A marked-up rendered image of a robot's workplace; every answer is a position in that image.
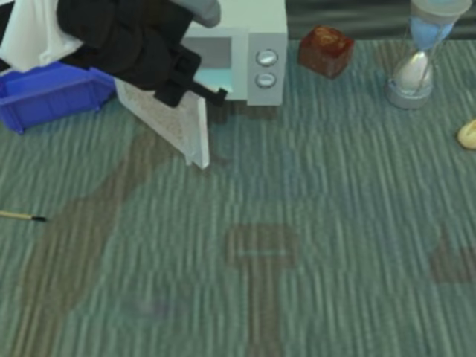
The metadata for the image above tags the thin stick with black tip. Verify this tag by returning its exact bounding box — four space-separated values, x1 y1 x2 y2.
0 210 47 223

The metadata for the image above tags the blue plastic storage bin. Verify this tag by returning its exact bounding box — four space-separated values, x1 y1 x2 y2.
0 61 117 135

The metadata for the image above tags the beige rounded object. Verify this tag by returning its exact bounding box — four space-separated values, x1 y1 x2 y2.
456 119 476 150

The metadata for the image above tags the reddish brown cube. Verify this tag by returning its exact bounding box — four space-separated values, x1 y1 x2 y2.
298 25 356 80

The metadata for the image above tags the blue sand hourglass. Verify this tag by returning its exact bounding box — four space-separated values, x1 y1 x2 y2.
385 0 472 110

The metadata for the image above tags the white microwave with grey door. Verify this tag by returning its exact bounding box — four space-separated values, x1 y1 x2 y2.
114 0 289 170

